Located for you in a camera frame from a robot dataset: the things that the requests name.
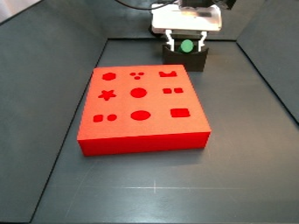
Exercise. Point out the black curved cradle holder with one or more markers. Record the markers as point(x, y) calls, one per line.
point(193, 61)

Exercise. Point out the red shape sorter box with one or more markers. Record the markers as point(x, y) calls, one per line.
point(142, 108)

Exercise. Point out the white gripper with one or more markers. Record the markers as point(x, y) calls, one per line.
point(176, 18)

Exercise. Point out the green cylinder peg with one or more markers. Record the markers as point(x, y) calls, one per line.
point(186, 46)

